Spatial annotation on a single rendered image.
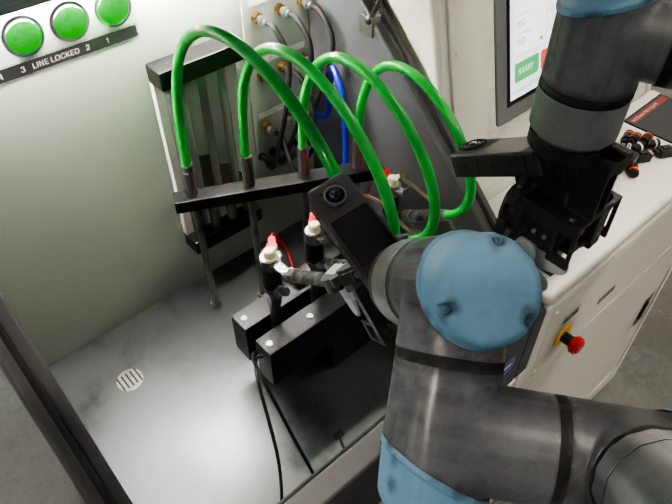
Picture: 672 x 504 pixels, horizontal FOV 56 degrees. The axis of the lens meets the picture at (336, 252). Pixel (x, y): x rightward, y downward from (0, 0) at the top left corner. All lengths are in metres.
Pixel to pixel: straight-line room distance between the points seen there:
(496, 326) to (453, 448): 0.08
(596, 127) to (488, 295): 0.21
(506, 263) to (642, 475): 0.14
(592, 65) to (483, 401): 0.26
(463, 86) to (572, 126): 0.53
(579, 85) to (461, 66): 0.53
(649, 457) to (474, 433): 0.10
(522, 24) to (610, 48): 0.64
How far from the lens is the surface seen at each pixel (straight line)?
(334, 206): 0.58
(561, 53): 0.53
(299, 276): 0.82
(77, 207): 1.04
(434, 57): 1.01
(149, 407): 1.11
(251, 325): 0.98
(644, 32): 0.52
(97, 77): 0.96
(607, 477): 0.40
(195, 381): 1.12
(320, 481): 0.88
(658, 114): 1.56
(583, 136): 0.56
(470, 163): 0.65
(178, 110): 0.92
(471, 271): 0.39
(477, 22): 1.07
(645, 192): 1.32
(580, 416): 0.45
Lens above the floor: 1.74
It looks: 45 degrees down
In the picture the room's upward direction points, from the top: straight up
